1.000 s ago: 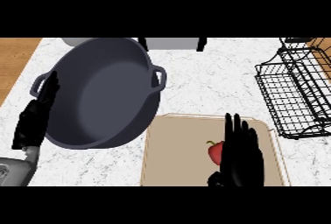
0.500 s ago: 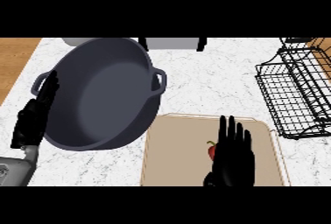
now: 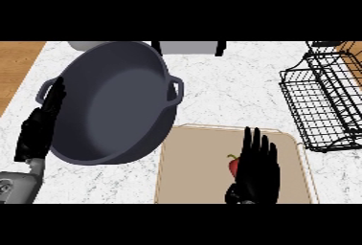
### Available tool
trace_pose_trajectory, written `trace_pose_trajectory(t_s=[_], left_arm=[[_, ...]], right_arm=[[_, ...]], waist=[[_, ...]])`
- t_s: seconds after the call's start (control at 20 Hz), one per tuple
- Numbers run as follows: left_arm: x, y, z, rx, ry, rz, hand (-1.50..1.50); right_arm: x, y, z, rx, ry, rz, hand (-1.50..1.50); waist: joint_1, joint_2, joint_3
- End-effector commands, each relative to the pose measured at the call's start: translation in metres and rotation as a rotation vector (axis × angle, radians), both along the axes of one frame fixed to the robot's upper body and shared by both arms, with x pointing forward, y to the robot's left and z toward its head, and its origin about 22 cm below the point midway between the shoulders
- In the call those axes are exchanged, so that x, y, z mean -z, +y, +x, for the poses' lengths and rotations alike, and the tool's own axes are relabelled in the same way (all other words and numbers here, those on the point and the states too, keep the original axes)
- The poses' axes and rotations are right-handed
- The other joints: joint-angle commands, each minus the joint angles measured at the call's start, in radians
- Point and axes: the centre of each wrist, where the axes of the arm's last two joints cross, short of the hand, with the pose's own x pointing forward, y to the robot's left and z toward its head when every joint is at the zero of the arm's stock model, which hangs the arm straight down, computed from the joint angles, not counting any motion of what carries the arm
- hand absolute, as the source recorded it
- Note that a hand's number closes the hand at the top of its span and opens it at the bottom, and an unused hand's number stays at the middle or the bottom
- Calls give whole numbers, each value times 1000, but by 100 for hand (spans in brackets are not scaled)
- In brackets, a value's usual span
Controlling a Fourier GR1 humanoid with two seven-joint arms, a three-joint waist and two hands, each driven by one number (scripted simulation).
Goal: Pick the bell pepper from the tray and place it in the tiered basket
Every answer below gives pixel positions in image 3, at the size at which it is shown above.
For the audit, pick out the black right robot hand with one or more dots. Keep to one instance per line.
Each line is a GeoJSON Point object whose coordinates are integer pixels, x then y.
{"type": "Point", "coordinates": [256, 170]}

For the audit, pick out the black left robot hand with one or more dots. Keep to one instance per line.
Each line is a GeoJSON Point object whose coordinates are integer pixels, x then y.
{"type": "Point", "coordinates": [41, 127]}

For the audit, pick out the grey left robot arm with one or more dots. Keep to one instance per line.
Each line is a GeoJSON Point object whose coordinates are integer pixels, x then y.
{"type": "Point", "coordinates": [21, 185]}

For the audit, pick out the red bell pepper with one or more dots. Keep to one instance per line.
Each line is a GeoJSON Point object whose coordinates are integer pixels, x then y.
{"type": "Point", "coordinates": [234, 166]}

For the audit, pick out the beige tray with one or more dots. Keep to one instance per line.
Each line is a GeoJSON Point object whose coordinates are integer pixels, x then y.
{"type": "Point", "coordinates": [199, 166]}

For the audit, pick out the grey appliance with black legs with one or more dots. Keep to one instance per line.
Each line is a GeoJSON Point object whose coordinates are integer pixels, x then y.
{"type": "Point", "coordinates": [188, 47]}

